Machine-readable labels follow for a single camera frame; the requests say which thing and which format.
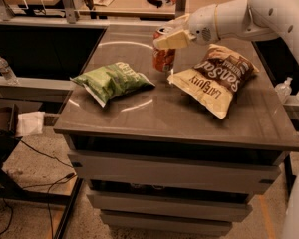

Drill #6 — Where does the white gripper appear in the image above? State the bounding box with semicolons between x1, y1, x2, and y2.
153;4;219;50

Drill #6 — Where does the red coke can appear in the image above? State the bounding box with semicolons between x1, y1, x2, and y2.
152;27;175;72

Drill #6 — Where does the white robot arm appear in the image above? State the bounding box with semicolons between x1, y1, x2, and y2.
153;0;299;65

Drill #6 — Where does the brown yellow chip bag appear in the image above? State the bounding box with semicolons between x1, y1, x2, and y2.
167;44;259;120

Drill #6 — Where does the green jalapeno chip bag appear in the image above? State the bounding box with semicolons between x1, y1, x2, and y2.
71;62;154;108

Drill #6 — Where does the black headband object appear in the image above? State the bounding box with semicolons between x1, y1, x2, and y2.
147;0;162;8

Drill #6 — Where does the small paper card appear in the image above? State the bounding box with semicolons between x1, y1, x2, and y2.
93;0;115;7

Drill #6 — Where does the clear bottle right side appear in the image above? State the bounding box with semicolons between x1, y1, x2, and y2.
275;77;292;103

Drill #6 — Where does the grey drawer cabinet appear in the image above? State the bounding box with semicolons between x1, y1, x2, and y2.
55;25;299;236

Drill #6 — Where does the white crumpled cloth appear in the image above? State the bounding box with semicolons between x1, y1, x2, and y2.
15;112;45;137

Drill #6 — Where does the clear plastic water bottle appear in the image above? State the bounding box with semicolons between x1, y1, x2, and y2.
0;56;19;85

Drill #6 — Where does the black floor cable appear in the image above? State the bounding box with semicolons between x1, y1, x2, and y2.
0;138;78;239

